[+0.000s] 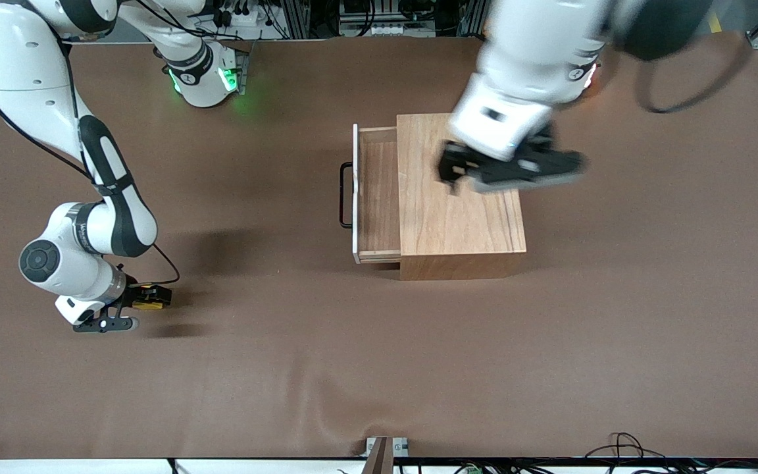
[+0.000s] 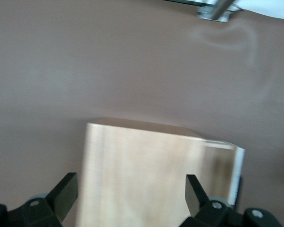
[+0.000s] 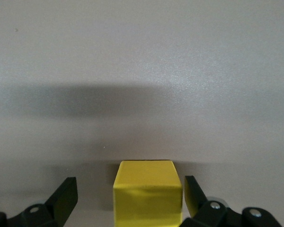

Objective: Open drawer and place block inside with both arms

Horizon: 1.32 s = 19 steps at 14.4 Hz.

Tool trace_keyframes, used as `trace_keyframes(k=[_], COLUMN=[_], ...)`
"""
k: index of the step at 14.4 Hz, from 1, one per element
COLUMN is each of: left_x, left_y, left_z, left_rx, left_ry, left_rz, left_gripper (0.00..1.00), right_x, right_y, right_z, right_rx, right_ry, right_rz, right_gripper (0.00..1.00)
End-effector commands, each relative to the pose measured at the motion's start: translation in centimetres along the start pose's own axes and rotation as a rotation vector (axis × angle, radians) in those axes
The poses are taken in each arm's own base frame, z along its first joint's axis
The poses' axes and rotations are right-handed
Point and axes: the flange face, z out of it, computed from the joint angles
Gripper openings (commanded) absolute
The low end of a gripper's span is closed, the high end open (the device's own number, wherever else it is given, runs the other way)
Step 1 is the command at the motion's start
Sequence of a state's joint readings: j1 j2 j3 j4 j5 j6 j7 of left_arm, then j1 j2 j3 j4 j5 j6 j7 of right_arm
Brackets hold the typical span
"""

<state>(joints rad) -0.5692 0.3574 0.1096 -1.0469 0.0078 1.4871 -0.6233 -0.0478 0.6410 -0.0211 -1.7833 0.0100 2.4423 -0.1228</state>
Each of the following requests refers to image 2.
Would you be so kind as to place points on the brown table cover mat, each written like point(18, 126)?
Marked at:
point(109, 59)

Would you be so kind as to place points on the light wooden drawer cabinet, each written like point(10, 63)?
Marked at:
point(144, 177)

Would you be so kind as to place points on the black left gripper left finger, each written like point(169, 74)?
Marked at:
point(45, 210)

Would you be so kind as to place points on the metal table leg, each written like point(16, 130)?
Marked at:
point(217, 10)

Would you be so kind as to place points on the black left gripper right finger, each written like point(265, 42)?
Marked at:
point(210, 212)

